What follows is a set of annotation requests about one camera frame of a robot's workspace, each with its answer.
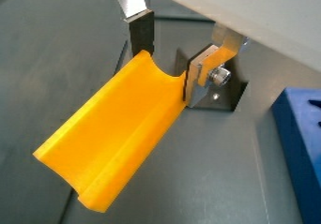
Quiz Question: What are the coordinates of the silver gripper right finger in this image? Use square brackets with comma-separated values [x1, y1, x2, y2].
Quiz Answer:
[184, 24, 249, 107]

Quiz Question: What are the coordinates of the black fixture stand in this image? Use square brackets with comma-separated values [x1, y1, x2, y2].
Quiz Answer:
[113, 39, 251, 112]

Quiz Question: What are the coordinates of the yellow arch block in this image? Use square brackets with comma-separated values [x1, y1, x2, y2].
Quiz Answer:
[34, 51, 187, 212]

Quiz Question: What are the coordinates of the blue shape sorter base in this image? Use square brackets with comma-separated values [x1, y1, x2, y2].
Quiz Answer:
[272, 87, 321, 224]

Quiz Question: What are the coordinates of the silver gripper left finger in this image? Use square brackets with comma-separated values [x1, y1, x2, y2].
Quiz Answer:
[118, 0, 154, 55]

